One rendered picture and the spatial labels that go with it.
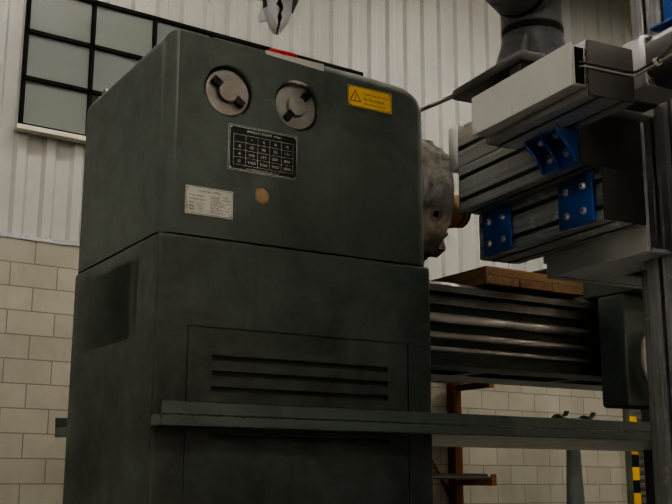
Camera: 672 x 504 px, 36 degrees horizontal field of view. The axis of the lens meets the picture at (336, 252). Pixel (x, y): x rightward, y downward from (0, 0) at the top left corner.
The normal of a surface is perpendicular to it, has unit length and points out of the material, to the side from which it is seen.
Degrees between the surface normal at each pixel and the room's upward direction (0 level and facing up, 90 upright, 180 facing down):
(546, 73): 90
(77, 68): 90
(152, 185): 90
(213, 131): 90
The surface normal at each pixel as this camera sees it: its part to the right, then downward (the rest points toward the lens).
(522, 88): -0.90, -0.10
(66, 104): 0.57, -0.18
